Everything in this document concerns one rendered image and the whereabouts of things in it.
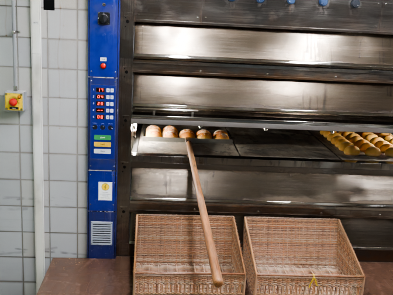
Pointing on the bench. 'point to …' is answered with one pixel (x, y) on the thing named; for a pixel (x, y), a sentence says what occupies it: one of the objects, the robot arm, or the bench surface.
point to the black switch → (103, 18)
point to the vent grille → (101, 233)
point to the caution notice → (105, 191)
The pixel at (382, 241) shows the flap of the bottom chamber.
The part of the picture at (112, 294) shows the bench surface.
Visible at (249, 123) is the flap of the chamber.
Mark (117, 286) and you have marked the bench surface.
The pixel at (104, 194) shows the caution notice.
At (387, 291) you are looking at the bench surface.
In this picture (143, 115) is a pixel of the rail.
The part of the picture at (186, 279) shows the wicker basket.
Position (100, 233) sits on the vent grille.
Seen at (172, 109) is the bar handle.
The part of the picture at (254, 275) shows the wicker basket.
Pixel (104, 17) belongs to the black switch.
